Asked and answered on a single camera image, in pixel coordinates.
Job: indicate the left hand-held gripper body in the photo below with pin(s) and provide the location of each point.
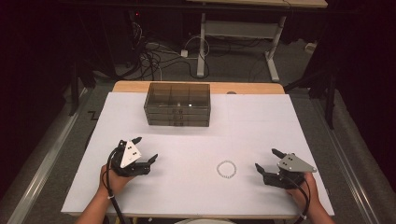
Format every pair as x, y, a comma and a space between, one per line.
130, 155

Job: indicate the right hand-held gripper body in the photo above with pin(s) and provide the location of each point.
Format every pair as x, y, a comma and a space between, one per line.
294, 164

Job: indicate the transparent organizer drawer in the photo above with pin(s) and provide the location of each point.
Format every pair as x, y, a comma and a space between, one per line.
162, 123

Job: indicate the transparent brown drawer organizer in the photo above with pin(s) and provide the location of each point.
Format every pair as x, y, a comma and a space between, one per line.
177, 99

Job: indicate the person's right hand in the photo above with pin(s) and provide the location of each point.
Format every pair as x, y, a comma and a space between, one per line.
302, 193

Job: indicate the person's left hand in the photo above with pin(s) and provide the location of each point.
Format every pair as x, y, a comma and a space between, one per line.
115, 184

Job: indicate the white table cover sheet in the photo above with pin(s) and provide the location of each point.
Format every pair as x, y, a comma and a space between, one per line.
186, 193

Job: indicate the black metal stand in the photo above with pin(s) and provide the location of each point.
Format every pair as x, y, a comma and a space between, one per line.
74, 93
330, 102

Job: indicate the white power adapter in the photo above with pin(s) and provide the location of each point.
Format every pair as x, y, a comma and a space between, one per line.
184, 53

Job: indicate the small beige box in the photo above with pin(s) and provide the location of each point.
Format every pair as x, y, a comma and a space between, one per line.
310, 47

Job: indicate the white-framed desk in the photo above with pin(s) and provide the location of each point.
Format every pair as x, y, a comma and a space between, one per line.
239, 29

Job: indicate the metal floor rail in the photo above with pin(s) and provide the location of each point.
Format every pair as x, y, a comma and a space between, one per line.
348, 174
46, 161

